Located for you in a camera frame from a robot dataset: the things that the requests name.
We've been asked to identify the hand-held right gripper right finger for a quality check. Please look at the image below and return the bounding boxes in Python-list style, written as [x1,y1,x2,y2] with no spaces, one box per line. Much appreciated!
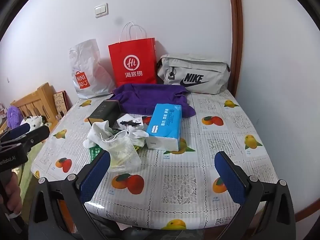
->
[212,151,296,240]

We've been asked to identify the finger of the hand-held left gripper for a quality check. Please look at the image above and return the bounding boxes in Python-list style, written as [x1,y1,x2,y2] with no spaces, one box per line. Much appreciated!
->
[0,124,30,144]
[20,125,50,153]

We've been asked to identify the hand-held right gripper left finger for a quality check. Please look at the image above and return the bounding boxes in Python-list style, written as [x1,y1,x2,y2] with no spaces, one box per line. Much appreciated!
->
[28,150,120,240]

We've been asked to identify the green packet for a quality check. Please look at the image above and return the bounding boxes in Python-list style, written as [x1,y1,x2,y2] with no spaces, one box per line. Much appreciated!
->
[89,144,103,164]

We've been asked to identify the clear drawstring plastic bag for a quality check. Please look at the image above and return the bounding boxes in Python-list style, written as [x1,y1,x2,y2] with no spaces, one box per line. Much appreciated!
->
[100,130,142,172]

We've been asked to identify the white black printed packet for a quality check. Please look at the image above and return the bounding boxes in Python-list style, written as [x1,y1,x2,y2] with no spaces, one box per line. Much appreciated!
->
[117,114,152,130]

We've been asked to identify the purple cloth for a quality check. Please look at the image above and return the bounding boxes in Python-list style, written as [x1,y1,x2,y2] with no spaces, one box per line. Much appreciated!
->
[111,84,196,118]

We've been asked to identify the person's left hand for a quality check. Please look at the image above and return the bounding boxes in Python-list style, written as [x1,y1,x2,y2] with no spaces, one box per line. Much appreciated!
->
[0,177,23,215]

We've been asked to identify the white black dotted pillow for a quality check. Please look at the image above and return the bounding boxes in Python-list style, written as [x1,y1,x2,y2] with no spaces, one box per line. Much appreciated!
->
[20,115,50,131]

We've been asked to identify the purple plush toy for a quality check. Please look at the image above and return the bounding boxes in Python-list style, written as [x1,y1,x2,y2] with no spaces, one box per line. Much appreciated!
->
[7,106,23,128]

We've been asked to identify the green blanket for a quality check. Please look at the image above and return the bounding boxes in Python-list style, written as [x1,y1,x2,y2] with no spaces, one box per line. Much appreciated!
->
[11,140,42,205]

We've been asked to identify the wooden headboard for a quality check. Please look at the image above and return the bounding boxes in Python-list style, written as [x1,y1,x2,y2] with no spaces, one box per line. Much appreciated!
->
[10,82,57,130]

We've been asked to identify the patterned book box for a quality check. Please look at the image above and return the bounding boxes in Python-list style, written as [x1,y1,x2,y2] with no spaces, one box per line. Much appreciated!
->
[53,91,68,117]

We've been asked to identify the fruit print tablecloth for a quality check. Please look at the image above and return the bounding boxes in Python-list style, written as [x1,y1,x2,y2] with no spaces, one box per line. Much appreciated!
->
[30,90,279,230]

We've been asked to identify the dark green tea box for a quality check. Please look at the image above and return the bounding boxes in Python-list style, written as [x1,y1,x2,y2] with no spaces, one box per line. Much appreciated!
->
[87,99,120,128]

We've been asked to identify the blue tissue pack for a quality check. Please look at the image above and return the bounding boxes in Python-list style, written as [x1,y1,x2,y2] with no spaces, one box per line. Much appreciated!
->
[145,103,182,152]

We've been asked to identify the white plastic shopping bag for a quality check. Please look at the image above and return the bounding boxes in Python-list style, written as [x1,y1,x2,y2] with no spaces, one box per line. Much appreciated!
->
[69,39,118,99]

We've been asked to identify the grey waist bag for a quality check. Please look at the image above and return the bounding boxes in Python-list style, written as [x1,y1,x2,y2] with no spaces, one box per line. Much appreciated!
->
[157,53,231,95]

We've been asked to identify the red paper bag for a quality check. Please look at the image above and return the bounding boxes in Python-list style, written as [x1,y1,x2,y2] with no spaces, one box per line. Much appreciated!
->
[108,22,158,88]

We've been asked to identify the white light switch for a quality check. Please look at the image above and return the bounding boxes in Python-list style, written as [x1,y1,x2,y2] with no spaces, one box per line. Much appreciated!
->
[94,3,109,18]

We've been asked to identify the brown wooden door frame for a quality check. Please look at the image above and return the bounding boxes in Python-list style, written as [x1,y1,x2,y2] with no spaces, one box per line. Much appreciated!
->
[227,0,244,98]

